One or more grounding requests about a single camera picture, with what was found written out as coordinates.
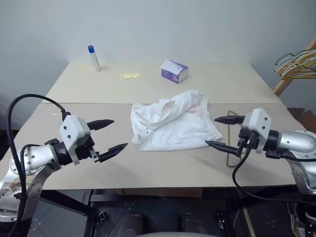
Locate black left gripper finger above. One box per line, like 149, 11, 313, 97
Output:
86, 119, 115, 131
98, 143, 128, 164

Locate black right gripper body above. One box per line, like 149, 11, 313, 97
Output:
236, 127, 259, 158

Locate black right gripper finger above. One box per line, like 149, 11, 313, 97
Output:
213, 116, 245, 125
204, 140, 241, 157

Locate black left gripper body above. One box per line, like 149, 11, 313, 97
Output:
74, 122, 101, 164

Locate olive wire hanger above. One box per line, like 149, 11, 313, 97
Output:
225, 110, 239, 169

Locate white garment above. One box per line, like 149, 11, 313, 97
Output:
130, 90, 224, 152

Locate small yellow packet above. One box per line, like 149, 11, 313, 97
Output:
119, 72, 141, 80

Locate white bottle with blue cap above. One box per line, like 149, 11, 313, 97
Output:
87, 44, 101, 73

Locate brown cardboard box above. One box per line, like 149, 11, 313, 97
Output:
287, 107, 316, 130

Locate wooden clothes rack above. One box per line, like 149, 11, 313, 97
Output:
273, 37, 316, 96

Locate purple tissue box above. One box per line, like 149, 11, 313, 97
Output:
160, 59, 190, 84

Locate dark rounded shape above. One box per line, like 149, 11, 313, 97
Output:
118, 213, 149, 235

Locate white rounded robot torso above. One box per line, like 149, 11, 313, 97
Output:
145, 231, 190, 237

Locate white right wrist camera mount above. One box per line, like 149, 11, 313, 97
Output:
243, 108, 272, 155

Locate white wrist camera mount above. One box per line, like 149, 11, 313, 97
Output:
243, 108, 272, 155
59, 115, 91, 165

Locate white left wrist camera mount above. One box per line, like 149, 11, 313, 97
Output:
59, 115, 91, 165

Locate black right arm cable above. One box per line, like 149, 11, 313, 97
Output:
233, 132, 316, 205

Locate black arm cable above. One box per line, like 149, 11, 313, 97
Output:
233, 132, 316, 205
6, 94, 72, 237

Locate bunch of wire hangers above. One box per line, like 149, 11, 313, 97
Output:
277, 58, 316, 80

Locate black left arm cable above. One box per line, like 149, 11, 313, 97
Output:
6, 94, 72, 237

